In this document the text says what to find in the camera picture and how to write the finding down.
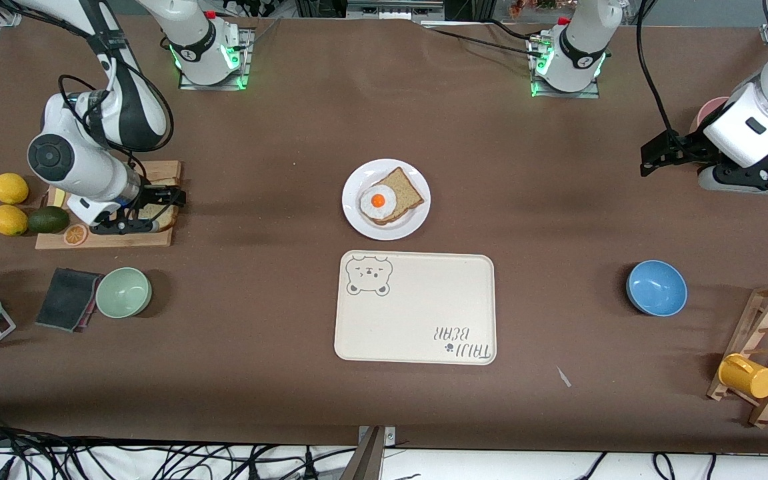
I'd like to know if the brown bread slice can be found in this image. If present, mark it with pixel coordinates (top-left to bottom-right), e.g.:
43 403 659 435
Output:
132 179 180 232

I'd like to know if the toy fried egg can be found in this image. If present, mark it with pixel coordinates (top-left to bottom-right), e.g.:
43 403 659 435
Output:
359 184 398 222

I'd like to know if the white round plate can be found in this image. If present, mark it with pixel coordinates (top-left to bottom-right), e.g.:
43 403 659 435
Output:
342 159 431 241

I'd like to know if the wooden cutting board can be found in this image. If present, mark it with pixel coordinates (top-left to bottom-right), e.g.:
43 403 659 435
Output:
35 160 182 250

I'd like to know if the pink bowl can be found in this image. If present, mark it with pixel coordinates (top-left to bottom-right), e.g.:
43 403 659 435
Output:
689 97 731 134

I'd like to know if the pale green bowl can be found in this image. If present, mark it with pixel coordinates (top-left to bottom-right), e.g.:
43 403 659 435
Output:
95 267 153 319

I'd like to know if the dark green avocado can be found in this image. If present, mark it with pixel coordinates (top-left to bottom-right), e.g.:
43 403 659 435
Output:
27 206 70 235

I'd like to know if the blue bowl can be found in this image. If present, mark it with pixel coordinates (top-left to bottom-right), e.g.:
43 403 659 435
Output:
626 260 688 317

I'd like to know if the dark grey sponge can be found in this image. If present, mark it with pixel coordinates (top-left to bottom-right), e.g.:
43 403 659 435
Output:
35 268 103 332

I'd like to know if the yellow lemon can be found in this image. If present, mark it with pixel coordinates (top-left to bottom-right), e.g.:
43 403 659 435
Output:
0 205 29 237
0 173 29 205

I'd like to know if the wooden cup rack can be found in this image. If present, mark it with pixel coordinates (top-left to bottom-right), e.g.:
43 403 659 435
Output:
707 281 768 428

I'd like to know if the yellow cup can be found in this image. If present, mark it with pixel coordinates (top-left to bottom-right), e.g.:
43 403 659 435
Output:
718 353 768 399

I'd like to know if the cream bear print tray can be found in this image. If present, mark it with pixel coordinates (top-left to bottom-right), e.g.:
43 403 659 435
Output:
334 250 497 366

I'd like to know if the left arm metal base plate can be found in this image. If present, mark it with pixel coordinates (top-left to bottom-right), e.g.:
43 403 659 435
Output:
527 33 602 99

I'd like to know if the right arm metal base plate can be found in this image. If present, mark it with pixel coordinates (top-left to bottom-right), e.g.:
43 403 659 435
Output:
179 28 255 91

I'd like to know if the black cable on tabletop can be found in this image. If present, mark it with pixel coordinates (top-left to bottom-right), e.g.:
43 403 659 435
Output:
421 23 545 61

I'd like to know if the black floor cable bundle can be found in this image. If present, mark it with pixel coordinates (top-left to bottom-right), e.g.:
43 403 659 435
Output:
0 413 358 480

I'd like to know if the aluminium frame structure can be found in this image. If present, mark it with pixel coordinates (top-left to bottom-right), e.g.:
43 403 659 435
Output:
294 0 491 25

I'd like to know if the metal post with bracket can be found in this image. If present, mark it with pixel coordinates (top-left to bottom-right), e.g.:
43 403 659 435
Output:
355 425 397 480

